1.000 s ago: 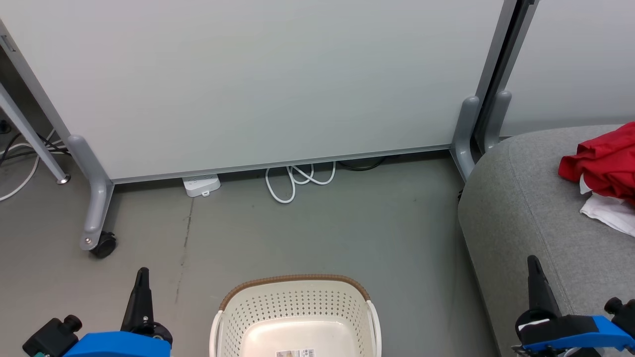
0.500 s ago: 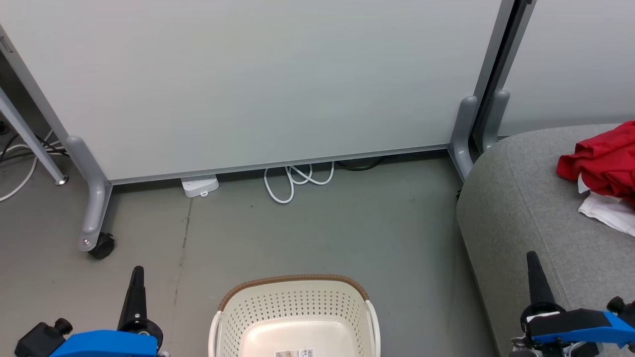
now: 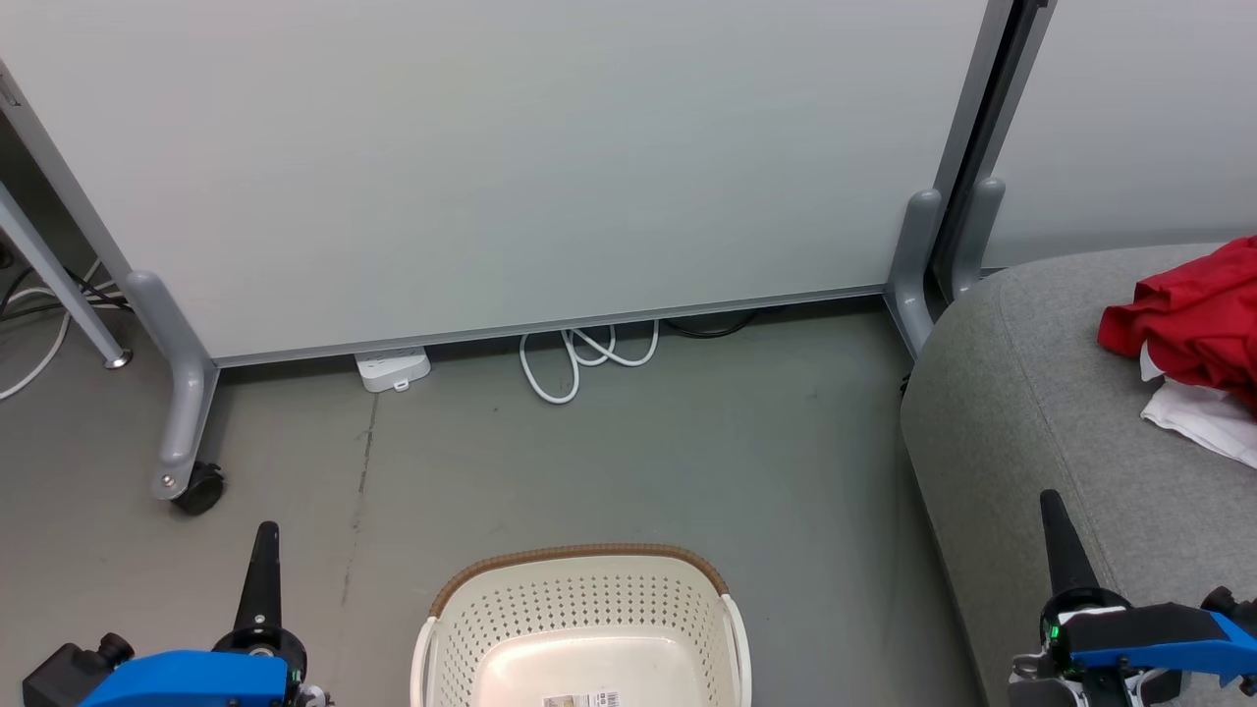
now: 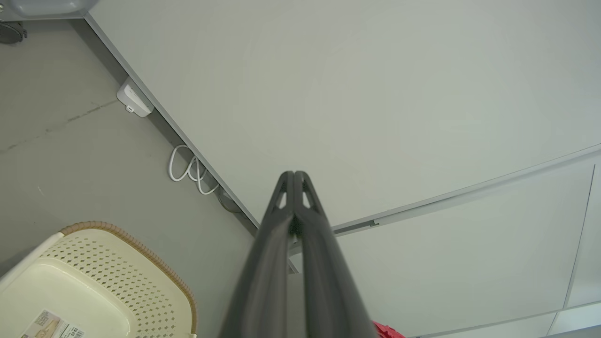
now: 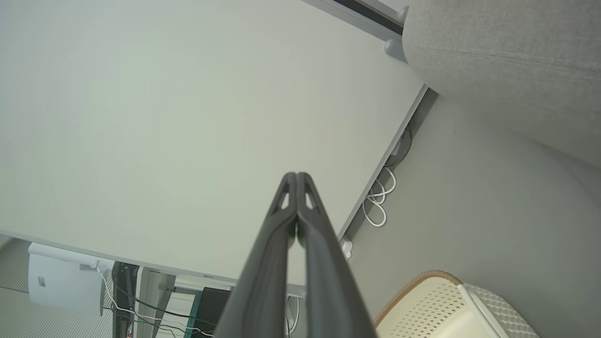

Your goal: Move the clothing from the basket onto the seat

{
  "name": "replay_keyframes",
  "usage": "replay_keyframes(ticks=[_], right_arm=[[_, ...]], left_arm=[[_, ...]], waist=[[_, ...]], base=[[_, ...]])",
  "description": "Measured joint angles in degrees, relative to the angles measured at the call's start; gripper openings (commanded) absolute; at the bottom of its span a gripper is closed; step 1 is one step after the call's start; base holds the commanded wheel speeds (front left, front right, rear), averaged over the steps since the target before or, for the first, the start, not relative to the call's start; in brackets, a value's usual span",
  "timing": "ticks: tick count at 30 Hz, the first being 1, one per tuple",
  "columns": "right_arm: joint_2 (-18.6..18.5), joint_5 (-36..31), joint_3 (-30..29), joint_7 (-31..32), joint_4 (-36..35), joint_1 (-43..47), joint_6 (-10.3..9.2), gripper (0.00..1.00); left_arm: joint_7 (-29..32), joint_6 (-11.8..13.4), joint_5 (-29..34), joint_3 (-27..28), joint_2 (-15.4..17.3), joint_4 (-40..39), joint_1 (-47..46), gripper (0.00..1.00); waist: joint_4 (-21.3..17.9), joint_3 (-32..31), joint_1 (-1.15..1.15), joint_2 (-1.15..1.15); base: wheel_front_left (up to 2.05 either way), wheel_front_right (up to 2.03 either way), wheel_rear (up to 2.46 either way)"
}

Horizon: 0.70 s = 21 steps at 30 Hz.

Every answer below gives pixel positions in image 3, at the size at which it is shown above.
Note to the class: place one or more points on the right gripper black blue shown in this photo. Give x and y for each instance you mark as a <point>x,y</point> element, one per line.
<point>1149,633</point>

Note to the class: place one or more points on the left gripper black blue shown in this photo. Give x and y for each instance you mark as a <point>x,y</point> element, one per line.
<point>187,682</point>

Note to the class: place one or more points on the red shirt with white stripes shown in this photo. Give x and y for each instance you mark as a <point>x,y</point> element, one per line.
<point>1198,314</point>

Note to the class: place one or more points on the cream perforated laundry basket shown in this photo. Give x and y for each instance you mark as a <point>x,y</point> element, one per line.
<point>579,609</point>

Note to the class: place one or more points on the black caster wheel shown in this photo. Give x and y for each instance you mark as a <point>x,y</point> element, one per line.
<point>201,489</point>

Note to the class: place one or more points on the grey fabric sofa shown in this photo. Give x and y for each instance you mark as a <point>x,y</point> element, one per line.
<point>1041,393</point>

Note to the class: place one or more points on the long grey partition foot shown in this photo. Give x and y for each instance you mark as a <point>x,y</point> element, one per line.
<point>187,393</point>

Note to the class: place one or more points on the white power strip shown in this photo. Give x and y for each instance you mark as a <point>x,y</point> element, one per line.
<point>393,366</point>

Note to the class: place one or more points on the grey upright partition foot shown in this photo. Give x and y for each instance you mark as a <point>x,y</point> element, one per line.
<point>977,236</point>
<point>911,265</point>

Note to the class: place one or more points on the white barcode sticker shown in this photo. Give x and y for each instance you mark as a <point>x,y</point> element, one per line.
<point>581,700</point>

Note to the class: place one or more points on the grey metal desk leg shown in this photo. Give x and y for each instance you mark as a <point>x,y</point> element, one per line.
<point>59,285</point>

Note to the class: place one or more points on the narrow white partition panel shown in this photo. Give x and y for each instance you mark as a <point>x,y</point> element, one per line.
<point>1149,118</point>

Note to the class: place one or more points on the wide white partition panel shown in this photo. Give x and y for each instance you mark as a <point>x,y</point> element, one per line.
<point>491,157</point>

